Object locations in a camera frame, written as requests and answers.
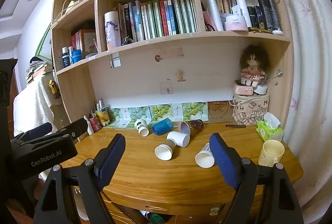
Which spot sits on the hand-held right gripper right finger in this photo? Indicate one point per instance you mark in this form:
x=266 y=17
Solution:
x=223 y=161

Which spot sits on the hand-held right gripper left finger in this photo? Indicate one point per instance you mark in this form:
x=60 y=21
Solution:
x=114 y=157

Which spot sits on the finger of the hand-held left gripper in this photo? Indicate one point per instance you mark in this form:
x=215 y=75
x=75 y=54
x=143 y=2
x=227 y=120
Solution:
x=39 y=131
x=77 y=128

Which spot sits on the brown sleeve paper cup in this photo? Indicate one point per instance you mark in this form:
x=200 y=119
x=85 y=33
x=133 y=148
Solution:
x=164 y=151

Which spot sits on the patterned white paper cup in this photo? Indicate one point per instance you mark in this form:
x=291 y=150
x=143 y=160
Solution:
x=205 y=157

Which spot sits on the white cup green print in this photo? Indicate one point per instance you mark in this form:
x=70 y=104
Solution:
x=141 y=127

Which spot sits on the dark brown paper cup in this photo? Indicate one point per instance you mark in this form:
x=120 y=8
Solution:
x=192 y=126

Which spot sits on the plain white paper cup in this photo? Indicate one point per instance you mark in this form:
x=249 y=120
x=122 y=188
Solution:
x=179 y=138

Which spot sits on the blue plastic cup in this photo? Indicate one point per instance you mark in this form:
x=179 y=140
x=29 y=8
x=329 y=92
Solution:
x=162 y=127

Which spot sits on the small white bottle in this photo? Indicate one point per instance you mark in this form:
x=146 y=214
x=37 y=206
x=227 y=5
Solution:
x=89 y=126

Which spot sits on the red pen holder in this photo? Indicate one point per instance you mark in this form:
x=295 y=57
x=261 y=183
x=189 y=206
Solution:
x=94 y=123

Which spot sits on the white cloth cover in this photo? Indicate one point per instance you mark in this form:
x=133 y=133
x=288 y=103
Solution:
x=33 y=107

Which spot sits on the dark pen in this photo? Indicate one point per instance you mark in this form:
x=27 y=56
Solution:
x=235 y=125

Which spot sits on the yellow figurine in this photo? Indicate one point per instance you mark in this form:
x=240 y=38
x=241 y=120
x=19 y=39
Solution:
x=53 y=87

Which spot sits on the cream ceramic mug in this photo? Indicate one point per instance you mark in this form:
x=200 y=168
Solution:
x=271 y=153

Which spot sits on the brown cardboard plaque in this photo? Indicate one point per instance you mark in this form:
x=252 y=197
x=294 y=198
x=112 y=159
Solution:
x=220 y=111

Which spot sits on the green tissue pack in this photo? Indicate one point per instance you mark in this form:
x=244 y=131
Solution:
x=269 y=131

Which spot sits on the cube print storage box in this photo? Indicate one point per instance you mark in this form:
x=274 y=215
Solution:
x=251 y=109

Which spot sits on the pile of papers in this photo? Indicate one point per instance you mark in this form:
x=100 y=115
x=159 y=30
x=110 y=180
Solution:
x=39 y=69

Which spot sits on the green leaf folding card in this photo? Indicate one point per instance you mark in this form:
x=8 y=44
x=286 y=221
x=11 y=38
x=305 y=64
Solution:
x=160 y=112

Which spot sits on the dark glass bottle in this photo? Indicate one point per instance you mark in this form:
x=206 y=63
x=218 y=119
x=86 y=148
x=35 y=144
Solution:
x=66 y=57

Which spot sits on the blue round jar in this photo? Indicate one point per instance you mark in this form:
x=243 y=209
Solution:
x=77 y=56

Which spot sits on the pink small device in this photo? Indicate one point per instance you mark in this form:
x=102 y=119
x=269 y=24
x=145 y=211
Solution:
x=243 y=90

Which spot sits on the white round device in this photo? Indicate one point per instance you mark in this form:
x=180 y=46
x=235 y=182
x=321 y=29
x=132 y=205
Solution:
x=262 y=89

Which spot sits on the red books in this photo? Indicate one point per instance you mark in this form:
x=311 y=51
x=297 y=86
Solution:
x=77 y=42

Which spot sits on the green framed picture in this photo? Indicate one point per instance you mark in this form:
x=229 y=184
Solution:
x=44 y=44

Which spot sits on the wooden bookshelf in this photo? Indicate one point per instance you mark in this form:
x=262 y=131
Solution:
x=145 y=70

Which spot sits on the curly hair rag doll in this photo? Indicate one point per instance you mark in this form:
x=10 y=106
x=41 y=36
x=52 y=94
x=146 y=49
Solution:
x=253 y=65

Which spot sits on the floral white thermos flask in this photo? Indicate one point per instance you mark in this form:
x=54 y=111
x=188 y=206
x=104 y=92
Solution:
x=112 y=30

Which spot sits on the beige cloth bag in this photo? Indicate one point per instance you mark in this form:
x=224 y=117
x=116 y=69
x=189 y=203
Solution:
x=72 y=7

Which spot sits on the white curtain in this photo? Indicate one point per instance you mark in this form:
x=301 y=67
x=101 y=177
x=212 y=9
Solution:
x=308 y=57

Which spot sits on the row of green blue books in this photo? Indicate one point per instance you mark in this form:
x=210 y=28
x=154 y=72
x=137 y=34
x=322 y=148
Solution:
x=158 y=17

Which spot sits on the pink cream jar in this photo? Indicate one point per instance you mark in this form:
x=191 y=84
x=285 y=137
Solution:
x=236 y=23

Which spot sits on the white cosmetic tube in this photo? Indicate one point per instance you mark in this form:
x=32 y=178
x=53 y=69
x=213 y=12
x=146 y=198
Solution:
x=214 y=12

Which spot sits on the white cosmetic bottle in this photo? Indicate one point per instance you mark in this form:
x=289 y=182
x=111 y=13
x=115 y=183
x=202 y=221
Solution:
x=243 y=11

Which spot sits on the white wall socket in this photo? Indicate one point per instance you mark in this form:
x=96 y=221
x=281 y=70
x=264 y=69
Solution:
x=116 y=61

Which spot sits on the duck wall sticker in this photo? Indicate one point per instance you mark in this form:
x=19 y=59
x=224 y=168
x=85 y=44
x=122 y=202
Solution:
x=180 y=76

